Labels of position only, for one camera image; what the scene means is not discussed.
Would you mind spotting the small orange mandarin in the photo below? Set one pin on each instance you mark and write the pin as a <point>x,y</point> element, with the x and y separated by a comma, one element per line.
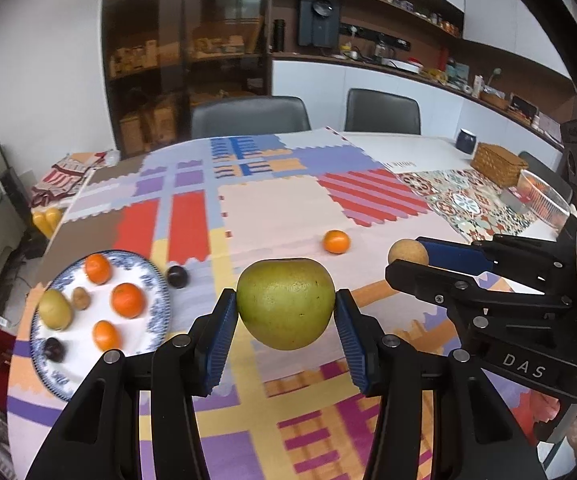
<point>106,336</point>

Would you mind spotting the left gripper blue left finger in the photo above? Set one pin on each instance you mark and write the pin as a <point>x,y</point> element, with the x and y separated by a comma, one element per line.
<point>213,341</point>

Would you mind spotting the blue white porcelain plate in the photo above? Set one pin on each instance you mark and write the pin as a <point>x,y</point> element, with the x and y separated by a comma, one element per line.
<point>77,320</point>

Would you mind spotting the black upright vacuum cleaner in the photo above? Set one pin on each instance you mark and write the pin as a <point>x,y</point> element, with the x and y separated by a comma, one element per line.
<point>13,186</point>

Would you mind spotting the grey chair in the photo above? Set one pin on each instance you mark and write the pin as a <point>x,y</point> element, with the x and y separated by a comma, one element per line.
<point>381,112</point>
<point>249,116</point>

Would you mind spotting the brown round fruit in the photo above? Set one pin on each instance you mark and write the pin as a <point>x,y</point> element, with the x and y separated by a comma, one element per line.
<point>80,298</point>
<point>408,250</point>

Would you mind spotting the black coffee machine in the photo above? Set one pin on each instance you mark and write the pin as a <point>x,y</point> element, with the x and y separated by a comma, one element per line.
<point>318,23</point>

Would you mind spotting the dark blue mug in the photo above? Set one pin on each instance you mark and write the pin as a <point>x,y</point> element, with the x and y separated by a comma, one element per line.
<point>466,142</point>

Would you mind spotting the large green pear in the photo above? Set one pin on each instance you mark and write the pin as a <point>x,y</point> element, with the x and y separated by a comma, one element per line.
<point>285,304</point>

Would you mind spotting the small white kids table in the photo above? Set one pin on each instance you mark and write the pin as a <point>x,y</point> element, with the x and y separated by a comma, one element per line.
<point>47,219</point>

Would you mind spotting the grey chair right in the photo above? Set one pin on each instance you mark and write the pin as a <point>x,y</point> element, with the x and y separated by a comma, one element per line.
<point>381,112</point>

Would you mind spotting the orange mandarin on table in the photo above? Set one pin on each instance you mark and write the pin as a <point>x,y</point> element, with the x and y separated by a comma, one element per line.
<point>336,242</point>

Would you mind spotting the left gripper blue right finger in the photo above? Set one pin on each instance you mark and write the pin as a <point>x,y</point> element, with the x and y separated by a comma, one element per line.
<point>359,336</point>

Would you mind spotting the clear plastic container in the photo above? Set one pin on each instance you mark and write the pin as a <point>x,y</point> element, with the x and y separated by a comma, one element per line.
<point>535,195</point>

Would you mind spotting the dark glass cabinet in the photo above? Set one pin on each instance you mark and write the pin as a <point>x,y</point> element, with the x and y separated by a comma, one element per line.
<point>163,58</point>

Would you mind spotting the woven wicker basket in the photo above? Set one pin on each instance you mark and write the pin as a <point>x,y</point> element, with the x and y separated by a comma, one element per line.
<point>498,164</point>

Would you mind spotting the striped folded cloth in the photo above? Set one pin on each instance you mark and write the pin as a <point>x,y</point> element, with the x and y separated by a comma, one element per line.
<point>65,178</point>

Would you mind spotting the grey chair left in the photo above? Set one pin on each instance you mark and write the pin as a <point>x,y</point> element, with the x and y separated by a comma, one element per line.
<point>249,116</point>

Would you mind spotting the large orange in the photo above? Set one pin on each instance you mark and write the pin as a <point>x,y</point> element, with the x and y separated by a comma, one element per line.
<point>127,300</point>

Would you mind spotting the yellow green fruit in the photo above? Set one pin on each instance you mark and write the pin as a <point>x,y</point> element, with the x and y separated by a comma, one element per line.
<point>54,310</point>

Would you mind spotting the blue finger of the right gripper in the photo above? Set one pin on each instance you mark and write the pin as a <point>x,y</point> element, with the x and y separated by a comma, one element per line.
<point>443,288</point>
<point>466,259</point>

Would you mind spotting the dark plum on table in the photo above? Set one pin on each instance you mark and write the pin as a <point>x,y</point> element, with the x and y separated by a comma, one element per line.
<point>177,276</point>

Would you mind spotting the dark plum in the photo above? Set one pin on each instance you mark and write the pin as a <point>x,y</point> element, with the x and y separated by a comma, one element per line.
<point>54,350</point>
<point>177,276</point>

